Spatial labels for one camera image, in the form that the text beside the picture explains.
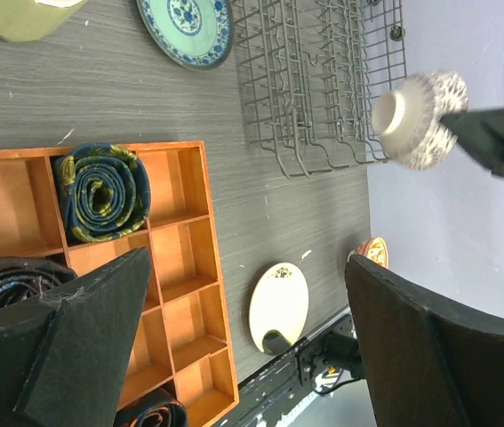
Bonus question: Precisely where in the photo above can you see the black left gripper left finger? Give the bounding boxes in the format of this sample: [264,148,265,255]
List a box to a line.
[0,248,151,426]

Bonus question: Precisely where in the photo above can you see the white purple patterned bowl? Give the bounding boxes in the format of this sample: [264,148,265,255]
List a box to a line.
[371,70,468,171]

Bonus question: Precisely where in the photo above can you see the blue yellow rolled tie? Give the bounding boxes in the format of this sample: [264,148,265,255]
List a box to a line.
[52,143,151,244]

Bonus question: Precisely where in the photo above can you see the orange wooden compartment tray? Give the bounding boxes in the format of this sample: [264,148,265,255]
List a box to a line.
[0,141,239,426]

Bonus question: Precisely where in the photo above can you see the red orange patterned bowl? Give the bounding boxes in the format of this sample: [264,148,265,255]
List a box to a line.
[347,237,389,269]

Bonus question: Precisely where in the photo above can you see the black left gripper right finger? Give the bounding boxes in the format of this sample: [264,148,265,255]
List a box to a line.
[345,255,504,426]

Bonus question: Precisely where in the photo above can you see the blue green patterned plate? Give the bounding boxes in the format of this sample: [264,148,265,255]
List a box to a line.
[136,0,235,71]

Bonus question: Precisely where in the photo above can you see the grey wire dish rack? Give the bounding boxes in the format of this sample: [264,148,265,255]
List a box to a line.
[232,1,407,179]

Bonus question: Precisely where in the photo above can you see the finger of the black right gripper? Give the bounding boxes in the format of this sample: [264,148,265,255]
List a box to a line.
[439,107,504,179]

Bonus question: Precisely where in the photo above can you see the yellow green ceramic mug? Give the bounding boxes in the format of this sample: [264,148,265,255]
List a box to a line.
[0,0,86,43]

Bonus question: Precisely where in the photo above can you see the black orange rolled tie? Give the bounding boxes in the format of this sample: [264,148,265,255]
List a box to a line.
[113,389,188,427]

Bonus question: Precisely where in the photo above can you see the cream plate with flower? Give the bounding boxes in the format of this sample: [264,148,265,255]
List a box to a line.
[248,262,309,357]

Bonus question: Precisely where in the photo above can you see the dark brown rolled tie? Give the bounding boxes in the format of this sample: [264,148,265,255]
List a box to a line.
[0,256,77,309]

